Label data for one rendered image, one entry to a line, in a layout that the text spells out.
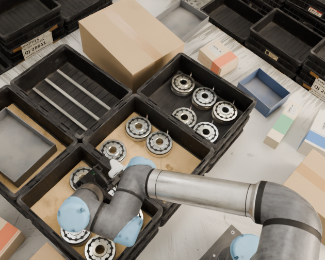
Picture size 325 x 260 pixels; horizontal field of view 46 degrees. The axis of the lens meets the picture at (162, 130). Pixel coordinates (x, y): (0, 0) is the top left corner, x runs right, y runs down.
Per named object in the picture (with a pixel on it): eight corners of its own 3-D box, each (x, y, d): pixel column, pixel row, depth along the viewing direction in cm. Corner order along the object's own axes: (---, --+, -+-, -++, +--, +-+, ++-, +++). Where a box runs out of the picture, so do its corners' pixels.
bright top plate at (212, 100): (221, 97, 164) (221, 96, 164) (205, 111, 160) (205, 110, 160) (203, 83, 168) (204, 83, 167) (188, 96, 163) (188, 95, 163)
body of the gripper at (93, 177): (99, 162, 113) (87, 173, 102) (118, 183, 114) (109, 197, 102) (80, 177, 115) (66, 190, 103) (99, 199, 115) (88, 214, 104)
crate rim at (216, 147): (257, 104, 157) (258, 100, 155) (215, 152, 144) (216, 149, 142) (179, 54, 169) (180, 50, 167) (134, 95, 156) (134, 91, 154)
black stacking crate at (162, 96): (250, 117, 166) (257, 101, 156) (210, 163, 152) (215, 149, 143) (177, 69, 177) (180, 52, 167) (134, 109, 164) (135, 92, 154)
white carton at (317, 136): (322, 164, 168) (330, 155, 160) (296, 151, 171) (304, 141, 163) (336, 132, 178) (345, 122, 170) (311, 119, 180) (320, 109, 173)
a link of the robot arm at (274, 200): (328, 175, 78) (123, 148, 100) (322, 225, 73) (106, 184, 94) (327, 202, 87) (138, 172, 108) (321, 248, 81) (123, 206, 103)
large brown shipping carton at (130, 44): (180, 72, 191) (184, 43, 174) (132, 102, 179) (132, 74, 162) (129, 26, 205) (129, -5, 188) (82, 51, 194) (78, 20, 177)
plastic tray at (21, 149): (58, 150, 149) (55, 144, 144) (18, 188, 140) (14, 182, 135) (9, 113, 156) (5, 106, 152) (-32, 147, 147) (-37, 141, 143)
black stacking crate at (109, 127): (210, 164, 152) (215, 150, 142) (162, 220, 139) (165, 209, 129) (134, 109, 164) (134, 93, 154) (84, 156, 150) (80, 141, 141)
